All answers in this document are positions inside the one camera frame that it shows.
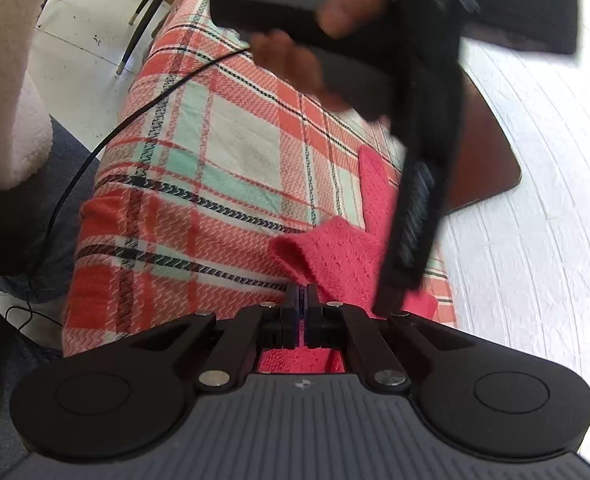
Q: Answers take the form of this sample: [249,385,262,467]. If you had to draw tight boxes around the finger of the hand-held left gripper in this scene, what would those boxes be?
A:
[372,157,448,313]

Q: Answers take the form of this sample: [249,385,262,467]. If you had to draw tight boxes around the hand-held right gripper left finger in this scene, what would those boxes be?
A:
[120,282,303,393]

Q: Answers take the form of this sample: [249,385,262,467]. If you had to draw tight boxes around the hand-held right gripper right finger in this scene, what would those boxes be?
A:
[305,282,480,393]

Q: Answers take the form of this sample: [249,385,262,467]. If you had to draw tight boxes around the red knitted sweater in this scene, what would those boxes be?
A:
[257,147,438,376]

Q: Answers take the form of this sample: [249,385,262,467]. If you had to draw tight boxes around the person's left hand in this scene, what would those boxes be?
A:
[249,0,406,113]

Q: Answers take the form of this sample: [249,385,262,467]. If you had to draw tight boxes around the brown padded headboard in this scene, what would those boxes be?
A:
[445,75,523,216]

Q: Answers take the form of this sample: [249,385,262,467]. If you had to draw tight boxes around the plaid bed blanket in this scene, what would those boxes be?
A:
[62,0,458,361]

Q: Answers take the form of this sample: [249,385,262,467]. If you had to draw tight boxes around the grey pants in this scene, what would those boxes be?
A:
[0,115,103,478]

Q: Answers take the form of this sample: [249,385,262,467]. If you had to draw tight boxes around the white fleece jacket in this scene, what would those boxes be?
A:
[0,0,58,463]

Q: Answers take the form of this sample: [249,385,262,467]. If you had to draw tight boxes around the black cable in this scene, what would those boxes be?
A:
[5,47,252,333]

